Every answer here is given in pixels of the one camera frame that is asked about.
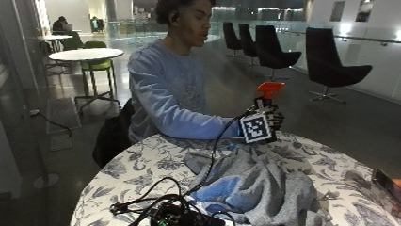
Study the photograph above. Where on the metal handrail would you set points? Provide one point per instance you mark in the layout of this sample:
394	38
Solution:
354	37

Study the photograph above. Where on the blue cloth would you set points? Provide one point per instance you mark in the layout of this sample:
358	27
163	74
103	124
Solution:
221	191

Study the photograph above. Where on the round metal stand base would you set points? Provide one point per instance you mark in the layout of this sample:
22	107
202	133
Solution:
45	180

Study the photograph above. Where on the black electronic device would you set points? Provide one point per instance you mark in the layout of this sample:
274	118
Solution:
183	218

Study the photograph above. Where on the black lounge chair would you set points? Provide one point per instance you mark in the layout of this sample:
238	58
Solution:
230	36
270	50
246	40
329	66

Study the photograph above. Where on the white round table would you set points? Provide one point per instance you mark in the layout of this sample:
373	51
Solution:
85	54

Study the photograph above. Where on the dark smartphone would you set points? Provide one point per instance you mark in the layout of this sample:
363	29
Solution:
386	183

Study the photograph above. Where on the dark green chair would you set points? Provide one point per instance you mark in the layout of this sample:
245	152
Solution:
71	42

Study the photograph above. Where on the floral tablecloth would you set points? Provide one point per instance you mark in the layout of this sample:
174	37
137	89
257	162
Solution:
141	163

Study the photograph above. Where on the grey fleece cloth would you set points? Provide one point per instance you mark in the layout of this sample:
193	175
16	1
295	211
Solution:
266	185

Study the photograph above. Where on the black jacket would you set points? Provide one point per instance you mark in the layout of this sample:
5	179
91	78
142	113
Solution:
111	135

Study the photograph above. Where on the the person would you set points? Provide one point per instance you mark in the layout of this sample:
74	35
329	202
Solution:
166	91

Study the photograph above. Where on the small white table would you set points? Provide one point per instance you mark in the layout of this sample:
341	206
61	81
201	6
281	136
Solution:
55	37

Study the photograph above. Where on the white marker cube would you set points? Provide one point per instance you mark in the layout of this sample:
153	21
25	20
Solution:
254	128

